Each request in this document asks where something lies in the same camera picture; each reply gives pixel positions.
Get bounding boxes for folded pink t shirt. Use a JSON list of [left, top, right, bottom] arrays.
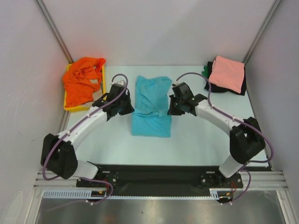
[[208, 56, 245, 93]]

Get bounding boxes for light blue t shirt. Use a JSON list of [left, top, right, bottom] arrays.
[[131, 76, 172, 138]]

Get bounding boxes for orange t shirt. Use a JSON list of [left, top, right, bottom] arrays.
[[62, 57, 106, 107]]

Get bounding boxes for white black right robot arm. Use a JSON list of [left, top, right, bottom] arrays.
[[168, 82, 266, 187]]

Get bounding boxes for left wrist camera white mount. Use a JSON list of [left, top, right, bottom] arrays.
[[110, 80, 126, 86]]

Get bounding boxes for folded black t shirt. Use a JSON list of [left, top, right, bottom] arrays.
[[207, 61, 247, 96]]

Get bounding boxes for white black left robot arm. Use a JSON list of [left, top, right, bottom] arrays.
[[41, 83, 134, 187]]

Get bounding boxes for white slotted cable duct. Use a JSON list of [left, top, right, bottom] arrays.
[[43, 189, 223, 200]]

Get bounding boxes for beige t shirt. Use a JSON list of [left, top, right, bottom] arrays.
[[81, 79, 103, 108]]

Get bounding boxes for yellow plastic bin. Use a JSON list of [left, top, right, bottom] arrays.
[[63, 64, 107, 112]]

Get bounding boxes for black mounting base plate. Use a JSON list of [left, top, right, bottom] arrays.
[[76, 165, 244, 197]]

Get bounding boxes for folded green t shirt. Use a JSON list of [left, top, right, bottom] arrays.
[[201, 65, 210, 79]]

